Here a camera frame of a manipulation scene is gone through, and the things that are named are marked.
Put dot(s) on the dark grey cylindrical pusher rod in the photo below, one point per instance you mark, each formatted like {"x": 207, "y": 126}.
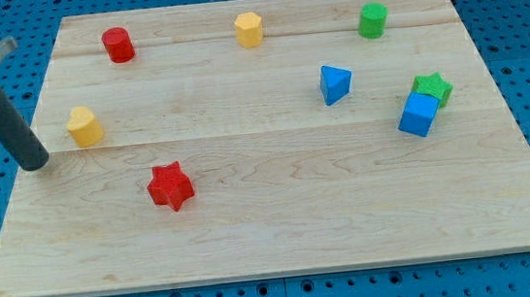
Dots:
{"x": 18, "y": 139}

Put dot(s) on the yellow heart block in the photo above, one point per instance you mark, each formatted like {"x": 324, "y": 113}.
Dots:
{"x": 84, "y": 127}

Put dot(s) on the red cylinder block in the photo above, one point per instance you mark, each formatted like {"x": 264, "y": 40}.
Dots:
{"x": 118, "y": 45}

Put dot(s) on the red star block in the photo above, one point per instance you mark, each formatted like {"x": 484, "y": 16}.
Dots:
{"x": 170, "y": 186}

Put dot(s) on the wooden board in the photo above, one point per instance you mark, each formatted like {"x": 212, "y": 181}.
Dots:
{"x": 284, "y": 185}

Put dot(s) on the yellow hexagon block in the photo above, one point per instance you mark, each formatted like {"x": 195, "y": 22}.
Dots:
{"x": 248, "y": 29}

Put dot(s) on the blue triangle block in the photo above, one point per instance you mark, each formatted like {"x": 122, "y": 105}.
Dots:
{"x": 334, "y": 84}

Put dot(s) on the green cylinder block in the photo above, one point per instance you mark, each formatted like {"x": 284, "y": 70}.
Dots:
{"x": 372, "y": 20}

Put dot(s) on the blue cube block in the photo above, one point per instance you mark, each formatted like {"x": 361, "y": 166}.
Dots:
{"x": 418, "y": 115}

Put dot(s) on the green star block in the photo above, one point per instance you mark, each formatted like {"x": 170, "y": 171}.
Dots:
{"x": 433, "y": 85}

